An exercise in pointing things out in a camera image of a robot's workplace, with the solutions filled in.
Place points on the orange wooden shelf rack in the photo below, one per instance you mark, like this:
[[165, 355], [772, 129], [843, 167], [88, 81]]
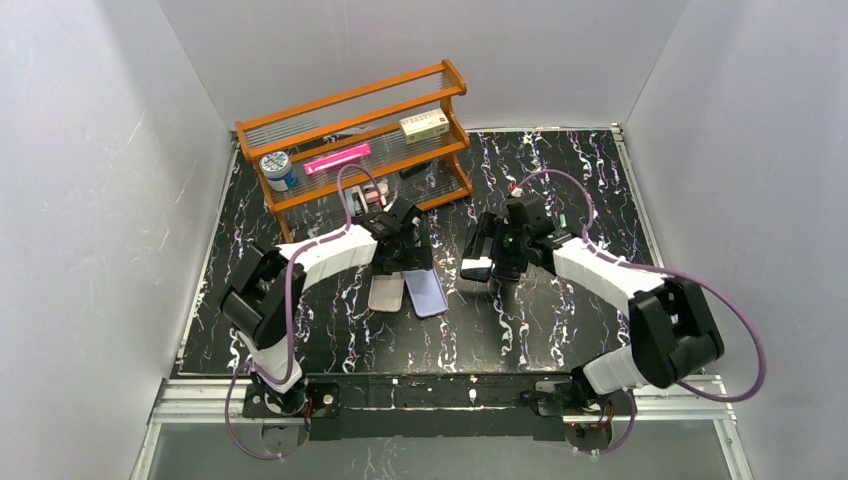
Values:
[[367, 115]]

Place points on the blue white round tin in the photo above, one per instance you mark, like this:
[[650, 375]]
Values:
[[278, 172]]

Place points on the pink flat box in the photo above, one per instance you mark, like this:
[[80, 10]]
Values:
[[337, 159]]

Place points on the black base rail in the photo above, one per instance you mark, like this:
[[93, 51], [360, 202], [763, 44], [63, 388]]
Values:
[[543, 406]]

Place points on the white red cardboard box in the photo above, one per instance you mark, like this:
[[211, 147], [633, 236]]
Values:
[[424, 126]]

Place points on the pink phone case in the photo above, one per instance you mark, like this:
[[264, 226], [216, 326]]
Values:
[[386, 293]]

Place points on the phone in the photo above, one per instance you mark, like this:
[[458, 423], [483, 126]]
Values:
[[426, 293]]

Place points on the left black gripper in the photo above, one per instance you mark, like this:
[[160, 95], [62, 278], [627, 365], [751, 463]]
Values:
[[403, 249]]

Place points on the grey pink clip tool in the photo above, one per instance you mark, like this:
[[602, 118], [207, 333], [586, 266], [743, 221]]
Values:
[[366, 199]]

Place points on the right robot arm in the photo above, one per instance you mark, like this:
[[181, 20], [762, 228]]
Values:
[[672, 330]]

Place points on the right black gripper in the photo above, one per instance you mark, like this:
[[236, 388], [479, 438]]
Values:
[[486, 249]]

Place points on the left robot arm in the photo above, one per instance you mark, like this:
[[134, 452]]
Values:
[[263, 294]]

